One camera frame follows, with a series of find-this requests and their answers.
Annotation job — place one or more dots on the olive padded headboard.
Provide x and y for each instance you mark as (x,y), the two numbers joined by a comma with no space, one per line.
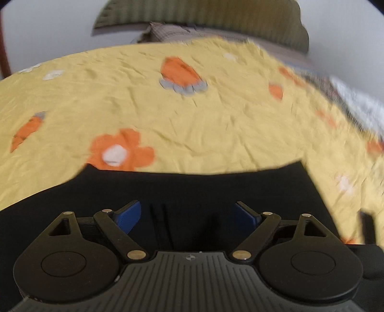
(195,12)

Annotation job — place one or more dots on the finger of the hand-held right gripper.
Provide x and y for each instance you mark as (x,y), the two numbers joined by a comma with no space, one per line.
(367,228)

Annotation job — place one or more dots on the black pants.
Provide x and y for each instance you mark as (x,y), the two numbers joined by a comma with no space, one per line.
(192,186)

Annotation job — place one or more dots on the yellow carrot print bedsheet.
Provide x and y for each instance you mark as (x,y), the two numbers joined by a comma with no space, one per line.
(210,120)

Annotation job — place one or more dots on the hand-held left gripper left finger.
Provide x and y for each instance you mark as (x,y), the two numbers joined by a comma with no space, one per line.
(127,217)

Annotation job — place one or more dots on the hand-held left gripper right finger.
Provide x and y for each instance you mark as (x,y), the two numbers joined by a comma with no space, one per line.
(247,216)

